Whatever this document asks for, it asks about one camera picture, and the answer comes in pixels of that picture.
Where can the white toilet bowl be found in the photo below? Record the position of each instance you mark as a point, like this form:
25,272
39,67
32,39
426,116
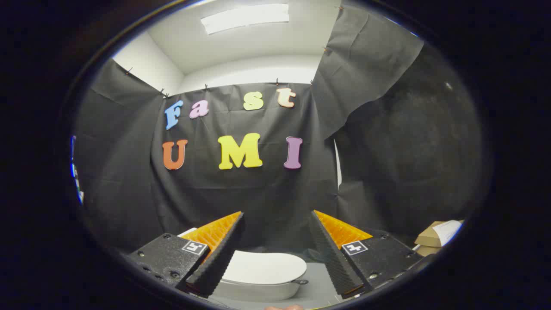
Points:
258,292

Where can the black backdrop cloth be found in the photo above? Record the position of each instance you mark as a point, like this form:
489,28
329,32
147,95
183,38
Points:
241,193

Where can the white toilet lid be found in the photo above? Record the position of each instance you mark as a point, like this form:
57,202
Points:
262,267

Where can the brown cardboard box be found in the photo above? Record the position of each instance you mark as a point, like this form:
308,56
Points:
426,239

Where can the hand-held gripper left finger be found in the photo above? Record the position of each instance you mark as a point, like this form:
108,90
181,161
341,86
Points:
217,258

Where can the white paper sheet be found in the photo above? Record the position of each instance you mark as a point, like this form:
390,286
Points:
447,230

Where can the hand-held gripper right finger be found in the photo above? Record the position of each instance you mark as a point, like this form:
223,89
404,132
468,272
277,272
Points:
333,258

